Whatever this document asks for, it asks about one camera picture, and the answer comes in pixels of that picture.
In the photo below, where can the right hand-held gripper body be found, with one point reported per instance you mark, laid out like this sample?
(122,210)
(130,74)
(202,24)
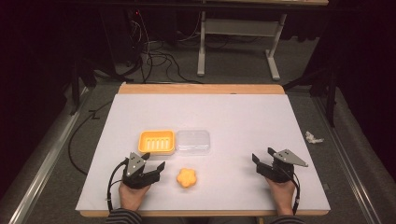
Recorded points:
(277,172)

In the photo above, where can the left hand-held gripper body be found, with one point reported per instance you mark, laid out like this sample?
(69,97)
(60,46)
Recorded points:
(137,180)

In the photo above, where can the yellow soap box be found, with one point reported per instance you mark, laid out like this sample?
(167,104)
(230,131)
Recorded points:
(156,142)

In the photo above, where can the orange flower-shaped soap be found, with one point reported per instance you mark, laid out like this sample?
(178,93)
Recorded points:
(186,178)

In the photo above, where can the clear plastic soap box lid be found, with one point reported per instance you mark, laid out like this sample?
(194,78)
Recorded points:
(193,142)

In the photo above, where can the person's left hand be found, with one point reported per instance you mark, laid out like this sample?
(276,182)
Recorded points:
(132,197)

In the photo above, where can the person's right hand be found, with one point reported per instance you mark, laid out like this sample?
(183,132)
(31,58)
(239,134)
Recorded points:
(281,194)

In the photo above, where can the crumpled white paper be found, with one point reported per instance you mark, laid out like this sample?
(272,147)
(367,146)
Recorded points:
(313,137)

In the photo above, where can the white table mat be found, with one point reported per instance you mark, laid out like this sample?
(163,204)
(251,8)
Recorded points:
(218,118)

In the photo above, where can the black metal stand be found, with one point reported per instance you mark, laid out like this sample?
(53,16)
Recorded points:
(327,84)
(81,74)

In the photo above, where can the white metal desk frame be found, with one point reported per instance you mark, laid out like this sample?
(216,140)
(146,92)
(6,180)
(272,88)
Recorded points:
(238,28)

